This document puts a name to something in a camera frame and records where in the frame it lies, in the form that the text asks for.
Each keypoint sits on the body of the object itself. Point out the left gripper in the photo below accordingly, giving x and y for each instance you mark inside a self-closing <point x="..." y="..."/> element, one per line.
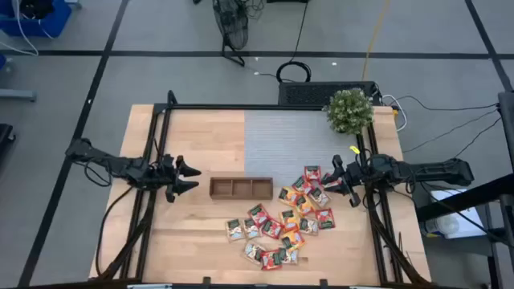
<point x="170" y="180"/>

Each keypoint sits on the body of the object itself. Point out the orange tea packet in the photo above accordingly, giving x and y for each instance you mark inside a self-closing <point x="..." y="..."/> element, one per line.
<point x="304" y="206"/>
<point x="289" y="196"/>
<point x="292" y="240"/>

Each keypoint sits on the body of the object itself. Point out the dark green snack packet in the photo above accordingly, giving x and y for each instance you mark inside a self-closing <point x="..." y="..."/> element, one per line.
<point x="289" y="218"/>

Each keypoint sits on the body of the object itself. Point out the black table clamp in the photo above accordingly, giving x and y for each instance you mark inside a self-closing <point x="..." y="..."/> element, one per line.
<point x="206" y="280"/>
<point x="323" y="282"/>

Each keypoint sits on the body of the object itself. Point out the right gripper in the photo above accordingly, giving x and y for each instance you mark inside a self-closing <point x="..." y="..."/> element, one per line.
<point x="357" y="174"/>

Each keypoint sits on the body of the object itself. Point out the yellow tag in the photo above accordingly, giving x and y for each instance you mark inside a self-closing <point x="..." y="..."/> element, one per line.
<point x="354" y="149"/>

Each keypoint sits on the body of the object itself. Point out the black perforated computer case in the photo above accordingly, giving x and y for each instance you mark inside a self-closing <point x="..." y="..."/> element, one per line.
<point x="305" y="93"/>

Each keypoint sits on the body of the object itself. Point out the black metal stand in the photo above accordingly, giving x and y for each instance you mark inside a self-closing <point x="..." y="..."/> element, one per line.
<point x="466" y="198"/>

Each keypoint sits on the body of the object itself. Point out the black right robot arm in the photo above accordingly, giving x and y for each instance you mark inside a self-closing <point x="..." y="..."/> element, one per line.
<point x="433" y="170"/>

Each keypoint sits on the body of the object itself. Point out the grey woven placemat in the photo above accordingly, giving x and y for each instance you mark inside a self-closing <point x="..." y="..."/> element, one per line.
<point x="289" y="140"/>

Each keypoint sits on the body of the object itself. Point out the wooden three-compartment tray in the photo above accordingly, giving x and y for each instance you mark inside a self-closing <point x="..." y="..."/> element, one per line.
<point x="241" y="188"/>

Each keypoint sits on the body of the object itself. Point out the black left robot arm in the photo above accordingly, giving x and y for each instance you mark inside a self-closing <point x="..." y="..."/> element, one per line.
<point x="116" y="164"/>

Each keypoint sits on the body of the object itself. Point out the artificial potted green plant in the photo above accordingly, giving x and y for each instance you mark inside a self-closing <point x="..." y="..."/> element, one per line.
<point x="349" y="110"/>

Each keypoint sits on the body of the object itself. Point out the black metal table frame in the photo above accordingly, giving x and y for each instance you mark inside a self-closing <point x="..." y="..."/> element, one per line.
<point x="241" y="107"/>

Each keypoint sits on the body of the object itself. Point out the white box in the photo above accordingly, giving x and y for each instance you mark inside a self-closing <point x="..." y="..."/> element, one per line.
<point x="462" y="225"/>

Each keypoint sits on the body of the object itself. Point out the blue plastic bin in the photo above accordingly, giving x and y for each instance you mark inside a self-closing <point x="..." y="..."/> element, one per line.
<point x="52" y="22"/>

